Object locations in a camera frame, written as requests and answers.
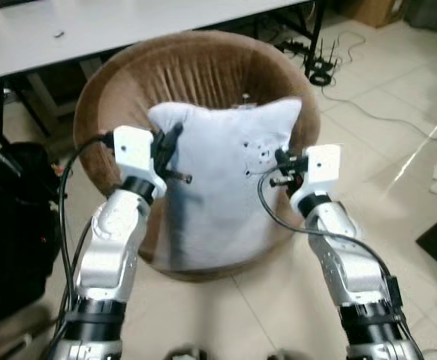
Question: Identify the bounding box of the light grey pillow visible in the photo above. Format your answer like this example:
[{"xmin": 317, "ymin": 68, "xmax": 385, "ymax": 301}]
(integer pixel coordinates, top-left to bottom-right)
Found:
[{"xmin": 147, "ymin": 97, "xmax": 303, "ymax": 271}]

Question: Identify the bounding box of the brown velvet tub sofa chair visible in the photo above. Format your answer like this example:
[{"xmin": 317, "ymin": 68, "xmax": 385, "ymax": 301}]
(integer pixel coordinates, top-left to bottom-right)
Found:
[{"xmin": 72, "ymin": 30, "xmax": 321, "ymax": 282}]

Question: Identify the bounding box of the black router with antennas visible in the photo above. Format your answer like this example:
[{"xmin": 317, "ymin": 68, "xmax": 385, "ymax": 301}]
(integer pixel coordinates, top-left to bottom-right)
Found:
[{"xmin": 309, "ymin": 37, "xmax": 338, "ymax": 87}]

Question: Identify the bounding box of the long white table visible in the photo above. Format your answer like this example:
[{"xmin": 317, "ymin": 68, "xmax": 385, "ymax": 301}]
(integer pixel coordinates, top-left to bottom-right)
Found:
[{"xmin": 0, "ymin": 0, "xmax": 330, "ymax": 147}]

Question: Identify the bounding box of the brown cardboard box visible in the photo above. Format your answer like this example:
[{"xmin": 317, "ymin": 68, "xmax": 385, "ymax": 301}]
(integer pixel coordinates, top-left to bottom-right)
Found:
[{"xmin": 341, "ymin": 0, "xmax": 407, "ymax": 29}]

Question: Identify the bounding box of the dark grey curtain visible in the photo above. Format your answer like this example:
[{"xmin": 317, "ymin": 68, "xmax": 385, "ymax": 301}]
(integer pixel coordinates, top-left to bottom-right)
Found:
[{"xmin": 402, "ymin": 0, "xmax": 437, "ymax": 42}]

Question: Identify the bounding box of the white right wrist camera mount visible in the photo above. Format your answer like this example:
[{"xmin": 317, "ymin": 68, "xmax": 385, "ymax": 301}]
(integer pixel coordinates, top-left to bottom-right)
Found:
[{"xmin": 290, "ymin": 144, "xmax": 342, "ymax": 212}]

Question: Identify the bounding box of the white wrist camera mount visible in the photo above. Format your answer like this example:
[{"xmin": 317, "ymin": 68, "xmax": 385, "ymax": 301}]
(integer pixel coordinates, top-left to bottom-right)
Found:
[
  {"xmin": 290, "ymin": 144, "xmax": 342, "ymax": 212},
  {"xmin": 112, "ymin": 125, "xmax": 168, "ymax": 202}
]

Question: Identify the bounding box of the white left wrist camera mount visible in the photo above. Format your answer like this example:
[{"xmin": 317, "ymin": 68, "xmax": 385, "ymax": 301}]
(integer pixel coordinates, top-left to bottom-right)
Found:
[{"xmin": 112, "ymin": 125, "xmax": 168, "ymax": 202}]

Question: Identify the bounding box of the thin black floor cable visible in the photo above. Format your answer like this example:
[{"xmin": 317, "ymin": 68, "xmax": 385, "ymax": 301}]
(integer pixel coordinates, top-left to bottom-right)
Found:
[{"xmin": 320, "ymin": 86, "xmax": 437, "ymax": 143}]

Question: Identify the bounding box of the black power strip with cables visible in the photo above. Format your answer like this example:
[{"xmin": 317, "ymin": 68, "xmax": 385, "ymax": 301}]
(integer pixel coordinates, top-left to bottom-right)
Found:
[{"xmin": 277, "ymin": 37, "xmax": 314, "ymax": 58}]

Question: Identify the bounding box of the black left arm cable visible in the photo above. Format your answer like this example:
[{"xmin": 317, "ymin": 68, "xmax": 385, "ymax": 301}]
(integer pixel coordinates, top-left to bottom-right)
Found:
[{"xmin": 56, "ymin": 133, "xmax": 116, "ymax": 301}]

